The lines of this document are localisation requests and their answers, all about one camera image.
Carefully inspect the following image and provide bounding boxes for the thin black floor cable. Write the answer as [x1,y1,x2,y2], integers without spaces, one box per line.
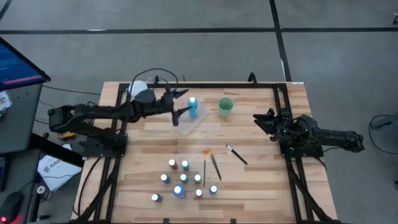
[42,85,102,96]

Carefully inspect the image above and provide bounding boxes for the computer monitor blue screen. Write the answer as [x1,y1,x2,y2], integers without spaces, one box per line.
[0,36,51,91]

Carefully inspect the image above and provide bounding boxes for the black floor cable loop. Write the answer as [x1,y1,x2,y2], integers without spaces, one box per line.
[369,114,398,156]

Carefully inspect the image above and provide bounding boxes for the papers on desk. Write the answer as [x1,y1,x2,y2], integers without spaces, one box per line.
[0,91,12,113]

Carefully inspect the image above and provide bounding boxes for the black aluminium table frame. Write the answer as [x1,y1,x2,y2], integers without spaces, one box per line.
[73,81,343,224]

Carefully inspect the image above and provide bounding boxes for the white mushroom lamp brass base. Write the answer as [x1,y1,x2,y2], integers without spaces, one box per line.
[128,80,149,102]

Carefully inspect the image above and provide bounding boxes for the black desk bar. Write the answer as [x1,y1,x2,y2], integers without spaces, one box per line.
[29,133,85,167]

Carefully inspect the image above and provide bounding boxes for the orange fan paint brush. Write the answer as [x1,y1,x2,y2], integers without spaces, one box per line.
[202,149,209,188]

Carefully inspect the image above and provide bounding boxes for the silver ferrule black paint brush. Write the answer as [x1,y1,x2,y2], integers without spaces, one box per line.
[226,144,249,166]

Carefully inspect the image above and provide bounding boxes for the large light blue paint bottle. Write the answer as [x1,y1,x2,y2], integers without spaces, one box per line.
[187,96,199,119]

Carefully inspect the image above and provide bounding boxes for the yellow plug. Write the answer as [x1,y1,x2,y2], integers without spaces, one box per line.
[58,131,77,141]

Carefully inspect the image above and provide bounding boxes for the orange tipped round paint brush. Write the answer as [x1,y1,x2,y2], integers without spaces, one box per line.
[207,149,223,182]

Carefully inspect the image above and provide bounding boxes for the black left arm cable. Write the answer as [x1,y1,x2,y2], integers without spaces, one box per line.
[129,68,180,94]

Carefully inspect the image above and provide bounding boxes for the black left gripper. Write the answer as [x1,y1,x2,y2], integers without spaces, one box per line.
[160,83,193,127]

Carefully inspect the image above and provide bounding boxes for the black computer mouse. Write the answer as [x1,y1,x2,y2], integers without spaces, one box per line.
[0,191,24,224]

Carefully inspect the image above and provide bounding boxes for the white printed cardboard box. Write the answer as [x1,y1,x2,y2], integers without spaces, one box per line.
[37,143,82,192]

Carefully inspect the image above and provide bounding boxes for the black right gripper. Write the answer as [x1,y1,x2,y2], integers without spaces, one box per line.
[252,108,292,142]

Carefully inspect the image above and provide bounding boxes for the large dark blue paint bottle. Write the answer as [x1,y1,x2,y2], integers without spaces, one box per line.
[172,184,187,199]

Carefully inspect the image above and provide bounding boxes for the clear plastic container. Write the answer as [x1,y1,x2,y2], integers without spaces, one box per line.
[167,101,208,136]

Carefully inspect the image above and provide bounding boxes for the pale green plastic cup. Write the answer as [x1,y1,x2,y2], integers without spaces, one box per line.
[217,96,234,118]

